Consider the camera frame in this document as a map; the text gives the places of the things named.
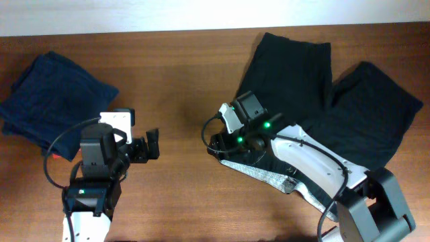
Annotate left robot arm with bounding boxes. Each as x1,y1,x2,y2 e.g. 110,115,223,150
62,108,160,241

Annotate folded navy blue garment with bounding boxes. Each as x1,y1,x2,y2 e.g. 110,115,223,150
1,52,119,161

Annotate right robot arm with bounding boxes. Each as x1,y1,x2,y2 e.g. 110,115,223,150
204,91,416,241

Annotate black shorts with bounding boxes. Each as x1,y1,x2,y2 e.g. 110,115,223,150
214,32,424,223

